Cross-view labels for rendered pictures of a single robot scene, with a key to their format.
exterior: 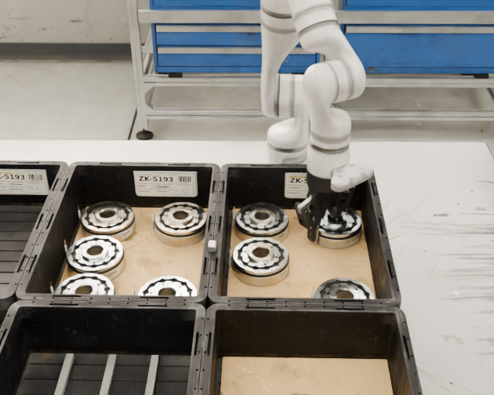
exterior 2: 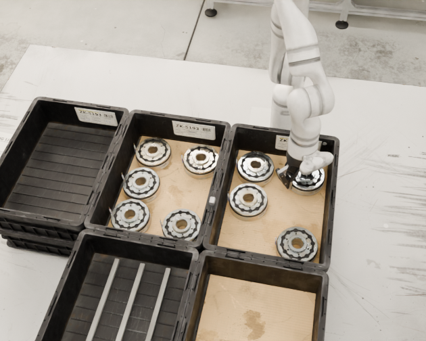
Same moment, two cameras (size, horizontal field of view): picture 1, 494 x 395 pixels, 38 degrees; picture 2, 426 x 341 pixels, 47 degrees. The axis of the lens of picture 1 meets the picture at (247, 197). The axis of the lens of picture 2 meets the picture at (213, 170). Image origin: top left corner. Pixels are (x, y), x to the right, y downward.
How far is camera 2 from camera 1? 0.43 m
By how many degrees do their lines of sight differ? 21
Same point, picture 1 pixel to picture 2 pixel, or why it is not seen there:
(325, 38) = (306, 72)
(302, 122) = not seen: hidden behind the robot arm
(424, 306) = (360, 234)
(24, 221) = (101, 143)
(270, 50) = (275, 47)
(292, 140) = not seen: hidden behind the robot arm
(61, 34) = not seen: outside the picture
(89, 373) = (128, 273)
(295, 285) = (268, 223)
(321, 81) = (297, 107)
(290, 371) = (251, 293)
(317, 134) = (294, 133)
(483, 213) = (425, 157)
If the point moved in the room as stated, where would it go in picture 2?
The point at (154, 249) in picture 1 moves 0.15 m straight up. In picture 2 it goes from (180, 179) to (175, 146)
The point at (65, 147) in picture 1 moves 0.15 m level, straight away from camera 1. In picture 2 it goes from (139, 63) to (139, 37)
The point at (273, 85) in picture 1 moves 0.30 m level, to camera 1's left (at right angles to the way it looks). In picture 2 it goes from (277, 65) to (172, 55)
